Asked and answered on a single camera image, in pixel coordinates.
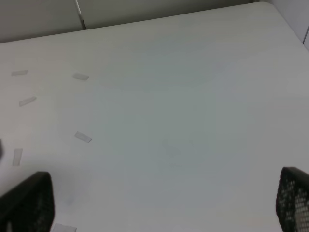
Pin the clear tape piece near shirt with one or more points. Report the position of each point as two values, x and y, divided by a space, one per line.
26 101

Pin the clear tape piece far right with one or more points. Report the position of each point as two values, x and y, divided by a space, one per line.
80 76

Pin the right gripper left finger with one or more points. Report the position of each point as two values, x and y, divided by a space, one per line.
29 206

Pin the clear tape piece right edge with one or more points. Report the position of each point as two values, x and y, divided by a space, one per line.
83 137

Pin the clear tape piece upright centre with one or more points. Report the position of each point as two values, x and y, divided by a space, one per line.
17 156

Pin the clear tape piece top centre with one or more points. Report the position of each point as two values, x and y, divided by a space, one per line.
19 72

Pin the clear tape piece lower right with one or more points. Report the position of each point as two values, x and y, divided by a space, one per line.
63 228

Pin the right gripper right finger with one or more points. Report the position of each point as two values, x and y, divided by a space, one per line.
292 201

